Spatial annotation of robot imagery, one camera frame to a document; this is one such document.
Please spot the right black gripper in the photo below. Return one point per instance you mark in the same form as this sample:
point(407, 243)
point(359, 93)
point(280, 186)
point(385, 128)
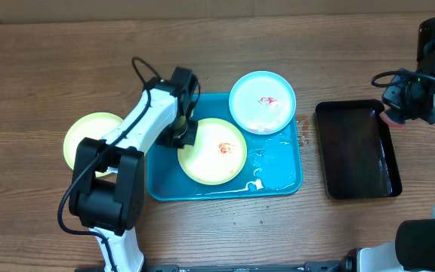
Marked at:
point(392, 100)

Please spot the pink and black sponge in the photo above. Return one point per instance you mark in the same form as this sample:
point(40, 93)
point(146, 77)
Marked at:
point(393, 118)

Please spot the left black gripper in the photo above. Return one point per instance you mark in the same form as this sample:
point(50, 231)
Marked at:
point(189, 139)

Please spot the black rectangular tray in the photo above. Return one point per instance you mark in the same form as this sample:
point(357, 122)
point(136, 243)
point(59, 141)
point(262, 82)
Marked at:
point(357, 155)

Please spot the teal plastic tray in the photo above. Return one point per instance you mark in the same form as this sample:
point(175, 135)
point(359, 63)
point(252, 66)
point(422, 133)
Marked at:
point(272, 167)

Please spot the light blue plate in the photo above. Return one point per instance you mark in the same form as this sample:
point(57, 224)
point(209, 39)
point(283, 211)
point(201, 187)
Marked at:
point(262, 102)

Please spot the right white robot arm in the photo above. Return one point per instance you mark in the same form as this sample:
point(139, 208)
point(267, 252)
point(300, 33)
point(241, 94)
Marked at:
point(413, 248)

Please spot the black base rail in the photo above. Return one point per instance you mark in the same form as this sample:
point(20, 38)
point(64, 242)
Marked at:
point(311, 266)

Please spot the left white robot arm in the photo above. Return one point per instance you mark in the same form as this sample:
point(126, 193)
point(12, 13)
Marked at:
point(108, 179)

